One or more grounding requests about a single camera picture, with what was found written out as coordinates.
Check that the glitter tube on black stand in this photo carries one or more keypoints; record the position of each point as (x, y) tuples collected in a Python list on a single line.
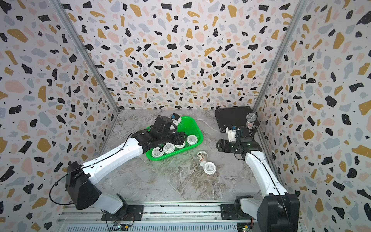
[(250, 120)]

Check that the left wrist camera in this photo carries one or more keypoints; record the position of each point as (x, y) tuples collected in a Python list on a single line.
[(176, 118)]

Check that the black hard case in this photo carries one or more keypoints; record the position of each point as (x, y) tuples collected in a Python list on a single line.
[(233, 116)]

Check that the yogurt cup white lid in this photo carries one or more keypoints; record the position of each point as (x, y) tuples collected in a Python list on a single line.
[(208, 167), (202, 156), (169, 148), (157, 152), (181, 146), (192, 140)]

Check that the aluminium rail frame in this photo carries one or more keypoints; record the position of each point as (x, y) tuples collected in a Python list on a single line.
[(184, 216)]

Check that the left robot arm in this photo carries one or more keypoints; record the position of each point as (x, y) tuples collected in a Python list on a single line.
[(82, 178)]

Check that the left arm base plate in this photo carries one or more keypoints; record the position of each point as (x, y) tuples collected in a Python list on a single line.
[(130, 213)]

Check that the green plastic basket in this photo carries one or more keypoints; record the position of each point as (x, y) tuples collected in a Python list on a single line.
[(189, 126)]

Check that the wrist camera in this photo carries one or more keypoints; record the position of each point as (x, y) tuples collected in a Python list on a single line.
[(176, 118), (231, 132)]

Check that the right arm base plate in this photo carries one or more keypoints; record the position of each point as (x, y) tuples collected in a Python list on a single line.
[(231, 212)]

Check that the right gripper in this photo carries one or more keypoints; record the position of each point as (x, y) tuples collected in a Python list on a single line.
[(225, 148)]

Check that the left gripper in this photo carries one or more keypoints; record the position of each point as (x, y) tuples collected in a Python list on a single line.
[(179, 138)]

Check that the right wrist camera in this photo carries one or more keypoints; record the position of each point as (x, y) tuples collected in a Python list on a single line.
[(231, 132)]

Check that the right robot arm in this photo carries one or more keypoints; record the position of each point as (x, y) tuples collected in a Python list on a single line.
[(278, 211)]

